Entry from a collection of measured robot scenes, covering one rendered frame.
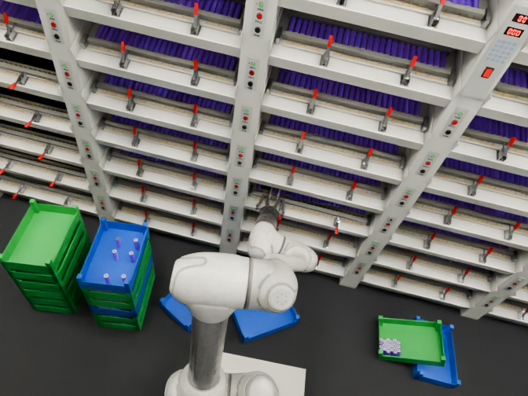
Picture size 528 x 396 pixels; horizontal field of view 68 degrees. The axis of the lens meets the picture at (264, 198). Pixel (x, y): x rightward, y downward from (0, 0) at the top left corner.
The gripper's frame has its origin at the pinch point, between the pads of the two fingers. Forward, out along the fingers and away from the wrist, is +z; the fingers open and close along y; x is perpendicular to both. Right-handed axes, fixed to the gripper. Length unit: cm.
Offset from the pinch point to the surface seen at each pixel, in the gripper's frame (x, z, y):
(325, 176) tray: -16.7, -1.2, -19.6
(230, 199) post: 7.6, -4.5, 19.3
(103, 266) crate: 25, -47, 61
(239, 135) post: -31.8, -11.5, 19.2
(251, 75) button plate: -59, -17, 18
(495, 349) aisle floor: 58, -8, -135
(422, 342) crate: 52, -21, -91
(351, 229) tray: 7.6, -2.1, -39.4
